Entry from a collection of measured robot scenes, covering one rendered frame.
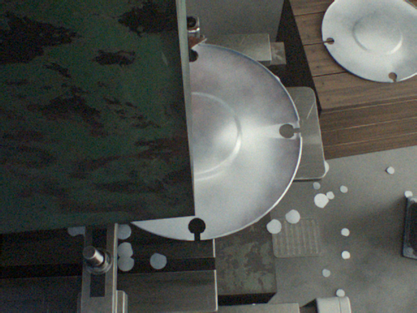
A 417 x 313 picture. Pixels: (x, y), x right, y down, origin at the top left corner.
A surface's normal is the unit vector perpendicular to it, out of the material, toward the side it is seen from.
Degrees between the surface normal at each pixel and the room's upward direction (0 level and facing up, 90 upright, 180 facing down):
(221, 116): 0
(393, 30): 0
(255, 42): 0
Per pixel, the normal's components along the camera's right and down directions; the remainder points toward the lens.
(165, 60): 0.04, 0.92
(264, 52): 0.00, -0.38
